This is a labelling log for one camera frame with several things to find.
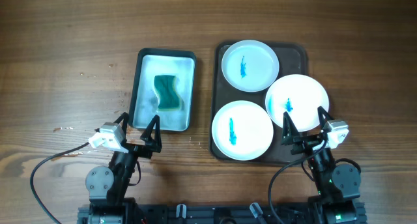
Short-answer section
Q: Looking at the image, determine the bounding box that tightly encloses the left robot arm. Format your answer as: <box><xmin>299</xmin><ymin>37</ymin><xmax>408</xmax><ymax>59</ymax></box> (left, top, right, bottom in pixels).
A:
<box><xmin>77</xmin><ymin>113</ymin><xmax>162</xmax><ymax>224</ymax></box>

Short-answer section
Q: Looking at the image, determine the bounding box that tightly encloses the left black cable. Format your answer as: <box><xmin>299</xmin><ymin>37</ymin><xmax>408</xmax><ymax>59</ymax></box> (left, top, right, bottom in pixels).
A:
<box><xmin>29</xmin><ymin>141</ymin><xmax>91</xmax><ymax>224</ymax></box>

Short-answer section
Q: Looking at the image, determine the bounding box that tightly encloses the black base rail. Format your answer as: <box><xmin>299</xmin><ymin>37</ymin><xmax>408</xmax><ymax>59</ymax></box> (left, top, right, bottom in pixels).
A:
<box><xmin>76</xmin><ymin>203</ymin><xmax>367</xmax><ymax>224</ymax></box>

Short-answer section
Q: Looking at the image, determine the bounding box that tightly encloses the white plate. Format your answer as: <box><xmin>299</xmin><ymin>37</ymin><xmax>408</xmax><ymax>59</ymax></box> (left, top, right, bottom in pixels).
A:
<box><xmin>211</xmin><ymin>100</ymin><xmax>274</xmax><ymax>161</ymax></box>
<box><xmin>221</xmin><ymin>40</ymin><xmax>280</xmax><ymax>92</ymax></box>
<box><xmin>265</xmin><ymin>74</ymin><xmax>330</xmax><ymax>132</ymax></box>

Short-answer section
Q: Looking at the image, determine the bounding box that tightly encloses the black cable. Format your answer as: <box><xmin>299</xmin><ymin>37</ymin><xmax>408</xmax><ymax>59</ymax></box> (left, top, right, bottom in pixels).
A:
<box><xmin>29</xmin><ymin>141</ymin><xmax>91</xmax><ymax>224</ymax></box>
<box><xmin>268</xmin><ymin>132</ymin><xmax>328</xmax><ymax>224</ymax></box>

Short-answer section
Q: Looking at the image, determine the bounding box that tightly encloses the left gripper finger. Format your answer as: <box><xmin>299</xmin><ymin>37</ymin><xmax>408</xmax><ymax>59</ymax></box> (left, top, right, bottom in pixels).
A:
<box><xmin>113</xmin><ymin>112</ymin><xmax>129</xmax><ymax>143</ymax></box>
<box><xmin>140</xmin><ymin>115</ymin><xmax>162</xmax><ymax>153</ymax></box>

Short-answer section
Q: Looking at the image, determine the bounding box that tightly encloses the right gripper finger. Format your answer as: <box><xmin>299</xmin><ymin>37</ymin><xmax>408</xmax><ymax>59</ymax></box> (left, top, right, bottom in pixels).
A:
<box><xmin>317</xmin><ymin>106</ymin><xmax>333</xmax><ymax>130</ymax></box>
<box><xmin>281</xmin><ymin>112</ymin><xmax>300</xmax><ymax>145</ymax></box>

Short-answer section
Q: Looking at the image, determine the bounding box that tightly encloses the right black cable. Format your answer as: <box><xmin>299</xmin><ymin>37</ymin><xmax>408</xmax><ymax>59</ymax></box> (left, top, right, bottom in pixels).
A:
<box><xmin>268</xmin><ymin>132</ymin><xmax>328</xmax><ymax>224</ymax></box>

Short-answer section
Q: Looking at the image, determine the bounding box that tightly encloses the green and yellow sponge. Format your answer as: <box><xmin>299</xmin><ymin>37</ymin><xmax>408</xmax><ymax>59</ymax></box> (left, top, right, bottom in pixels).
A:
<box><xmin>154</xmin><ymin>75</ymin><xmax>182</xmax><ymax>111</ymax></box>

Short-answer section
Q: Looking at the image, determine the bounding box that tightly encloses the white plate top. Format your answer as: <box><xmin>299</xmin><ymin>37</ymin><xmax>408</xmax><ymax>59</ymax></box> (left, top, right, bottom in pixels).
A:
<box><xmin>221</xmin><ymin>40</ymin><xmax>280</xmax><ymax>92</ymax></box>

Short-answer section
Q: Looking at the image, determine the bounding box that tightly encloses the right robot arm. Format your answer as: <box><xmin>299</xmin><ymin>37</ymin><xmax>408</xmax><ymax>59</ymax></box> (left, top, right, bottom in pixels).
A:
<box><xmin>281</xmin><ymin>107</ymin><xmax>367</xmax><ymax>223</ymax></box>

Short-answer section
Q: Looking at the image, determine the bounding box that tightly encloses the dark rectangular sponge tray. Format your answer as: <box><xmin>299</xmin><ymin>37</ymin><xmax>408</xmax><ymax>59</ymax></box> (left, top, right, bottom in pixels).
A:
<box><xmin>129</xmin><ymin>48</ymin><xmax>196</xmax><ymax>132</ymax></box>

